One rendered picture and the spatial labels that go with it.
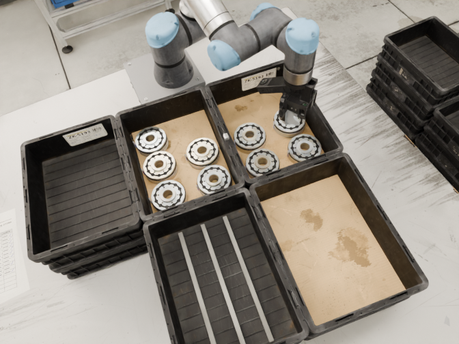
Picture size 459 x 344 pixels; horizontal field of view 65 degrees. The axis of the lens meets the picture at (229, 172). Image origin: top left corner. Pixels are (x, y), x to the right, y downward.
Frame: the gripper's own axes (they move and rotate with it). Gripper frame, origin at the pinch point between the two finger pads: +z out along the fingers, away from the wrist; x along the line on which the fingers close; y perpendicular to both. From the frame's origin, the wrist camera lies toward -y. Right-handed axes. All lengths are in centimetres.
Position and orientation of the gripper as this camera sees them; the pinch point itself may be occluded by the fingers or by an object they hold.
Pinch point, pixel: (285, 120)
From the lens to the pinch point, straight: 114.8
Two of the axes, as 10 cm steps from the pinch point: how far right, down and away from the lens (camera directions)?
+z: 0.7, 4.9, 8.7
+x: 5.2, -7.6, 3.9
